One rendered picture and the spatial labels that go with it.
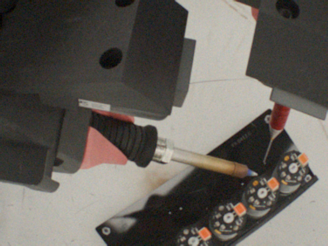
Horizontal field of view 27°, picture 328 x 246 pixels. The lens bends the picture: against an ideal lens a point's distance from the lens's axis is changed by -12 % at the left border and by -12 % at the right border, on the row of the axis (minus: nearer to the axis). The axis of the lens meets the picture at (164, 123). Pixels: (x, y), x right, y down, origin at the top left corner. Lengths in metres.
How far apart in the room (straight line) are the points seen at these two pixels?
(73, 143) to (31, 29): 0.07
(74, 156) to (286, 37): 0.16
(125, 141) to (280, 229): 0.18
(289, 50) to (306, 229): 0.35
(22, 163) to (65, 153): 0.02
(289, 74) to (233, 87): 0.34
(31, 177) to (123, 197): 0.22
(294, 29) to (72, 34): 0.10
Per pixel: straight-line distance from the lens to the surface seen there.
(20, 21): 0.30
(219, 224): 0.48
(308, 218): 0.55
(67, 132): 0.34
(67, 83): 0.27
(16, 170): 0.34
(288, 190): 0.51
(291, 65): 0.22
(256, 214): 0.51
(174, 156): 0.44
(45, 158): 0.33
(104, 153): 0.38
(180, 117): 0.56
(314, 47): 0.21
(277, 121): 0.42
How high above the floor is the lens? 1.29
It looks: 75 degrees down
